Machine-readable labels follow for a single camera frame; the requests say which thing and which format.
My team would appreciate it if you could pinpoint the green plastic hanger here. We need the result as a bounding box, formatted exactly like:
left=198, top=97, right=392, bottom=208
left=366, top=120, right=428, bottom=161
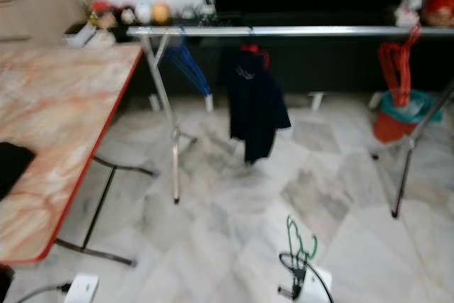
left=285, top=216, right=320, bottom=297

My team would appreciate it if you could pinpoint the plain black garment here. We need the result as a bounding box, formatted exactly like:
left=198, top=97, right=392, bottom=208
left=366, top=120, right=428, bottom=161
left=0, top=141, right=38, bottom=202

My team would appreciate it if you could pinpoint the red plastic hanger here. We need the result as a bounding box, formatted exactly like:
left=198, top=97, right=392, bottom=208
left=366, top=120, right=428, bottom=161
left=380, top=25, right=425, bottom=106
left=377, top=25, right=425, bottom=109

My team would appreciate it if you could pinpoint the blue plastic hanger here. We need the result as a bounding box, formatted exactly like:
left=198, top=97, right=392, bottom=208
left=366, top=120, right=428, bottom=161
left=165, top=33, right=215, bottom=98

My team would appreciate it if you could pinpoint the navy shirt red collar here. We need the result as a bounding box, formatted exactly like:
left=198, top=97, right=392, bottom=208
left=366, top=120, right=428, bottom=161
left=218, top=44, right=293, bottom=165

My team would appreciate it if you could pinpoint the red bin teal bag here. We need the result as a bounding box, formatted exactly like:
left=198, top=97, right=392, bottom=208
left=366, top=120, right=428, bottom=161
left=371, top=89, right=442, bottom=144

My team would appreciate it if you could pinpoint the black TV console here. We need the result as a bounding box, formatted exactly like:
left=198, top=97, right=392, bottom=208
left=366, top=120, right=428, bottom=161
left=74, top=11, right=454, bottom=98

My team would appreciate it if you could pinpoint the white tissue box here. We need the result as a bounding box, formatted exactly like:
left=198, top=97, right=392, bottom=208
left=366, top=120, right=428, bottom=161
left=396, top=4, right=423, bottom=28

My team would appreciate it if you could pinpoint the white blue plush ball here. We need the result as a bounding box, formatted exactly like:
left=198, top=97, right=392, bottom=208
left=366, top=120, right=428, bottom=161
left=135, top=2, right=154, bottom=26

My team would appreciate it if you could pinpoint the black white plush ball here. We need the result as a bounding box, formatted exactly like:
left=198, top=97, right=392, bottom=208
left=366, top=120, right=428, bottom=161
left=118, top=5, right=137, bottom=27

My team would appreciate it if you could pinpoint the beige wooden sideboard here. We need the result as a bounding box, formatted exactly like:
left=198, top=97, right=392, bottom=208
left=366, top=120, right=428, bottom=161
left=0, top=0, right=89, bottom=41

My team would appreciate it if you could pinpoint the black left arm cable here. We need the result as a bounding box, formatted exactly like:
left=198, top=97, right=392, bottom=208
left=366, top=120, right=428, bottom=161
left=16, top=282, right=72, bottom=303

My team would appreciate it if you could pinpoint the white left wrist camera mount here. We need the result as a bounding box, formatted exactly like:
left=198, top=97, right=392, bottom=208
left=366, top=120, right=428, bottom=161
left=64, top=273, right=100, bottom=303

